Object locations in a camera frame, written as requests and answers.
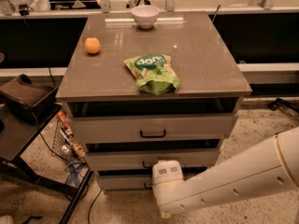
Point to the orange fruit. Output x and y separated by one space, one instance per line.
92 45

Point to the green snack bag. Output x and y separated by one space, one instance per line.
153 73

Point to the white ceramic bowl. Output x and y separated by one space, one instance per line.
145 16

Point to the dark bin with brown cloth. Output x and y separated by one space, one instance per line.
26 99

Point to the grey drawer cabinet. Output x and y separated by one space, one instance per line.
205 67

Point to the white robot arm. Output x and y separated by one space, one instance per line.
268 168

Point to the black office chair base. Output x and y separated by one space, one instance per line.
289 109

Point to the black side table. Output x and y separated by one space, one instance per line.
16 135

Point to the wire basket with snacks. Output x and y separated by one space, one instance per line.
65 145

